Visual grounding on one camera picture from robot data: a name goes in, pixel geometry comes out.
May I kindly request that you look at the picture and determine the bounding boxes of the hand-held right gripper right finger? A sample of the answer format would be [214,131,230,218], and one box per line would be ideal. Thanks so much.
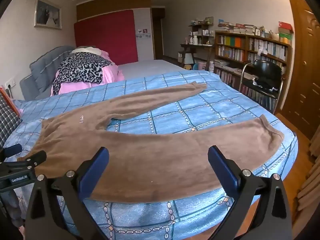
[207,145,293,240]

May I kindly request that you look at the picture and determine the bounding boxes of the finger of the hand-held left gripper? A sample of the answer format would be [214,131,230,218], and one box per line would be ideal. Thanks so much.
[17,151,47,170]
[0,144,23,158]

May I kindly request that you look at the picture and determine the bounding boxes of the small desktop shelf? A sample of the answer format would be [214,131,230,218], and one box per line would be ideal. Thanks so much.
[189,17,215,45]

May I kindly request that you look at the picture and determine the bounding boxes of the pink storage bin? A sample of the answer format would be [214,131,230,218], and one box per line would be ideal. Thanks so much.
[192,60,208,71]

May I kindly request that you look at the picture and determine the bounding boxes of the leopard print cloth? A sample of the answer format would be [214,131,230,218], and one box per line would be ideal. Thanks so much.
[51,52,113,95]

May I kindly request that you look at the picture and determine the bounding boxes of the red box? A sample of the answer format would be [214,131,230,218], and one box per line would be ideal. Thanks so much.
[278,21,293,34]

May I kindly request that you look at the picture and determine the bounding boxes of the black metal chair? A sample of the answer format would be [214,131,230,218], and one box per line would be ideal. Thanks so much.
[239,59,284,115]

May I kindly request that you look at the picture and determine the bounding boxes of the plaid cloth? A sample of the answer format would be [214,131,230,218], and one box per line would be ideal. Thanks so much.
[0,92,23,148]

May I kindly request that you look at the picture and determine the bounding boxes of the dark wooden desk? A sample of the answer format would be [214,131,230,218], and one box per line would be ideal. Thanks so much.
[180,44,215,70]

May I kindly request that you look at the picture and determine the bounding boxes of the brown fluffy towel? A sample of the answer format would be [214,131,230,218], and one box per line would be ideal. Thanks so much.
[17,81,285,203]

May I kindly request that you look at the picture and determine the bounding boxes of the red wall panel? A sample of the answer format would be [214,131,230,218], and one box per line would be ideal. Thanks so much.
[74,9,139,65]

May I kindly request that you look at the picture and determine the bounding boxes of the wooden bookshelf with books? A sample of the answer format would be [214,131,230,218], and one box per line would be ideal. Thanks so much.
[214,30,293,113]

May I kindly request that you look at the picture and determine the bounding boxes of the white bed sheet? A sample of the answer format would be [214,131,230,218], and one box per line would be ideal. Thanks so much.
[117,59,188,82]

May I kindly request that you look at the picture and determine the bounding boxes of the blue checked bed sheet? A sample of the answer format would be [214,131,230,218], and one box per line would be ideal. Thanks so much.
[5,70,299,240]

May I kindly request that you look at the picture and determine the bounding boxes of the pile of books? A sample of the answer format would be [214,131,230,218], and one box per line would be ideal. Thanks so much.
[217,21,264,36]

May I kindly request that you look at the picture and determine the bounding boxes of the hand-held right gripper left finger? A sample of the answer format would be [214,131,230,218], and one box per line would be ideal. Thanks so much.
[25,147,110,240]

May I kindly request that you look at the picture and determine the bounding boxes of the framed wall photo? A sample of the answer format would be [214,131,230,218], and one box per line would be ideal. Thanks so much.
[34,0,62,29]

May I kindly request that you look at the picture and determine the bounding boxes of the brown wooden door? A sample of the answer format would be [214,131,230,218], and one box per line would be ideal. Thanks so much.
[281,0,320,140]

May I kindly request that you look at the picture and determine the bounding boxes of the beige curtain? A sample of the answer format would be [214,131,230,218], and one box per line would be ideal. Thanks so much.
[296,120,320,213]

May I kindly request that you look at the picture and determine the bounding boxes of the grey padded headboard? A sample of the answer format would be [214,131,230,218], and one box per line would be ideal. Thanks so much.
[20,45,75,100]

